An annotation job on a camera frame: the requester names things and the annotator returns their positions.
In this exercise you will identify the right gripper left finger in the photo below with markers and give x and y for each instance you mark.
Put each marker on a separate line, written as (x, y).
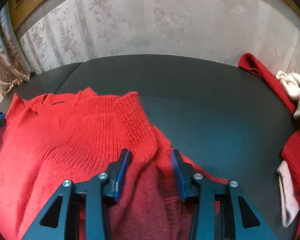
(81, 209)

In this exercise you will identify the cream white garment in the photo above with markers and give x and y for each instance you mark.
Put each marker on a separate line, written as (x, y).
(291, 85)

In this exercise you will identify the pink ribbed knit garment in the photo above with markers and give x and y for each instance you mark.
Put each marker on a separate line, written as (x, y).
(289, 205)

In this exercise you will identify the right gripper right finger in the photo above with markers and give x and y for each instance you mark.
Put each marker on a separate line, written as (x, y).
(220, 210)

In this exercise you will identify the bright red fuzzy sweater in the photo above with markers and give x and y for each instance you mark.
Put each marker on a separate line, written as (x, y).
(52, 138)

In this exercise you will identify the brown floral curtain left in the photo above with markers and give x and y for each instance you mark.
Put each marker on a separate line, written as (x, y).
(14, 67)

